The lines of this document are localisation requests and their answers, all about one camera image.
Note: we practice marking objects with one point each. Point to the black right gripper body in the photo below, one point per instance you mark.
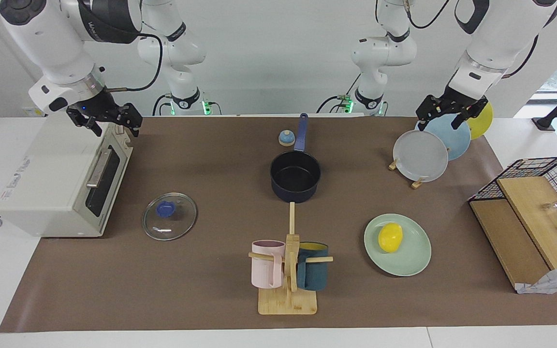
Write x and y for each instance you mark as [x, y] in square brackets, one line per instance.
[104, 107]

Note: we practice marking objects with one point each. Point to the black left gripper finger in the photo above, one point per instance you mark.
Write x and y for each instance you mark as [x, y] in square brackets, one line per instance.
[424, 115]
[460, 120]

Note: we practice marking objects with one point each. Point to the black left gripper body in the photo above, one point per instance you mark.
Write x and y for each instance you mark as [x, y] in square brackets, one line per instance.
[455, 102]

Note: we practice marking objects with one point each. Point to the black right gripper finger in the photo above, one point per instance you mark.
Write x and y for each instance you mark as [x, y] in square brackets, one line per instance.
[89, 124]
[134, 120]

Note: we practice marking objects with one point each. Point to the glass lid with blue knob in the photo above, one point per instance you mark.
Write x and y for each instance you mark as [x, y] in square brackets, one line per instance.
[165, 209]

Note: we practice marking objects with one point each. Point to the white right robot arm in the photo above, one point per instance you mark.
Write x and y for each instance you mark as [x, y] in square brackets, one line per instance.
[41, 38]

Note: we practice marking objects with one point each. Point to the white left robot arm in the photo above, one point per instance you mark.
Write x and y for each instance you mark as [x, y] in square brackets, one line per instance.
[496, 43]

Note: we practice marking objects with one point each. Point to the light blue plate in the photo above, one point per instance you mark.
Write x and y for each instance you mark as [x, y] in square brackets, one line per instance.
[455, 140]

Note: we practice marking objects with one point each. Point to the yellow plate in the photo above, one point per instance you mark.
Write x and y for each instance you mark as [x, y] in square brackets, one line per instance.
[482, 126]

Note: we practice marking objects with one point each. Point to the grey plate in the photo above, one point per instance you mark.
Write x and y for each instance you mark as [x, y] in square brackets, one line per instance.
[418, 157]

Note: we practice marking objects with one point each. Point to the wooden plate rack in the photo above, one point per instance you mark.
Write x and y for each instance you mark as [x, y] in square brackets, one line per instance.
[417, 184]

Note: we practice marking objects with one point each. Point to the green plate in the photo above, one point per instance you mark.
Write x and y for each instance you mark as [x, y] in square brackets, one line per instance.
[409, 258]

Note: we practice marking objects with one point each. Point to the white power box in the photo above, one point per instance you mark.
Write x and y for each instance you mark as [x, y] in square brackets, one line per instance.
[32, 112]

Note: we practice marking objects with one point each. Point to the white toaster oven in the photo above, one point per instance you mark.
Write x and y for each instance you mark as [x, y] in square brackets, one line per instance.
[46, 179]

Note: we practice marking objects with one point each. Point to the light wooden board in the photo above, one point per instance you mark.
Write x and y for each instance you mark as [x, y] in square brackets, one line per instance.
[539, 227]

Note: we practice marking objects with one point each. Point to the brown table mat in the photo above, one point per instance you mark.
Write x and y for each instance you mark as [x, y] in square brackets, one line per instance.
[186, 290]

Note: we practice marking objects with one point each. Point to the dark teal mug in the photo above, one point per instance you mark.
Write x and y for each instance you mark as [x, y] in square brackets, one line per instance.
[315, 278]

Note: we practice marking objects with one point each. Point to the pink mug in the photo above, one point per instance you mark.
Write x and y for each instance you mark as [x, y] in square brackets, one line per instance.
[261, 273]

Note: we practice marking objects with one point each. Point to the wooden mug tree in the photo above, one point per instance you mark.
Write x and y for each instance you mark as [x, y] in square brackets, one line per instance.
[288, 302]

